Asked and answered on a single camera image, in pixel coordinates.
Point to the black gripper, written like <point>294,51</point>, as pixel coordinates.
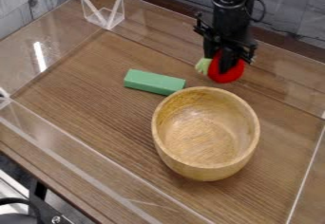
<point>226,33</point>

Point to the red plush fruit green stem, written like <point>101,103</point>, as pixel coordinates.
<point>207,66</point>

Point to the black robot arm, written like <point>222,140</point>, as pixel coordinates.
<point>226,33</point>

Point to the green foam block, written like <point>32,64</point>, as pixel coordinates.
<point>152,82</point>

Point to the wooden bowl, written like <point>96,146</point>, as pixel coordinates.
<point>206,132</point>

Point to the clear acrylic corner bracket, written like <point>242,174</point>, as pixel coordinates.
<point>105,18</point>

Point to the clear acrylic enclosure wall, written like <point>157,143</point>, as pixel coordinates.
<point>76,128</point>

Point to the black metal table frame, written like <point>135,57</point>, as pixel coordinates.
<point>50,215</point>

